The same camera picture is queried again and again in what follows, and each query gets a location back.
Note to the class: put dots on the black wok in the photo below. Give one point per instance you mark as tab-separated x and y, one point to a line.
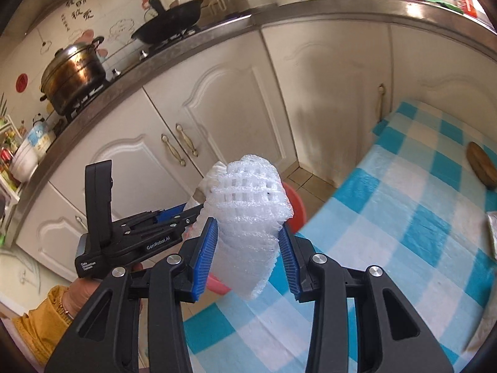
168	22

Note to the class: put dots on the white cabinet door left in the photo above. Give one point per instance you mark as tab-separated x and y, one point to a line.
149	170

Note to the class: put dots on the person's left hand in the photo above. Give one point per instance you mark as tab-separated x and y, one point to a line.
77	294

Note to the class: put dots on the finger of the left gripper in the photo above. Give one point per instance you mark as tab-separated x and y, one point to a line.
165	215
185	219

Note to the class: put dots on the white ceramic bowl stack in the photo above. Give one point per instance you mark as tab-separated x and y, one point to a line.
33	148

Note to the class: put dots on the brown round wooden piece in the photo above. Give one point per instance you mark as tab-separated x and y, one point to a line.
481	165

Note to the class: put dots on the white corner cabinet door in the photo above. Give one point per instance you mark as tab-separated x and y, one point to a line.
336	80

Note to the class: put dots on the yellow sleeved left forearm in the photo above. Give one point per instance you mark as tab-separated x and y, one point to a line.
39	330

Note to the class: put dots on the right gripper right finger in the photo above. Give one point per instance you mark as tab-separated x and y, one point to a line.
365	304

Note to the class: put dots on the white cabinet door middle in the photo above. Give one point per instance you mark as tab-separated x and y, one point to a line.
224	103

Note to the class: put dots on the white foam fruit net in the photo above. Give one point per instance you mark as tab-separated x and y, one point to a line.
248	200

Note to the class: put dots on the steel stock pot with lid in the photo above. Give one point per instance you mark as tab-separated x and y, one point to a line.
72	75

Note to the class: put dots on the blue checkered tablecloth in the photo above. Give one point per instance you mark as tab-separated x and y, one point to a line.
413	206

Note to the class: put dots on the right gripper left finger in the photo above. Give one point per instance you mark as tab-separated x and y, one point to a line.
104	335

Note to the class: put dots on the silver foil packet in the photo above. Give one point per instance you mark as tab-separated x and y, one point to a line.
492	223

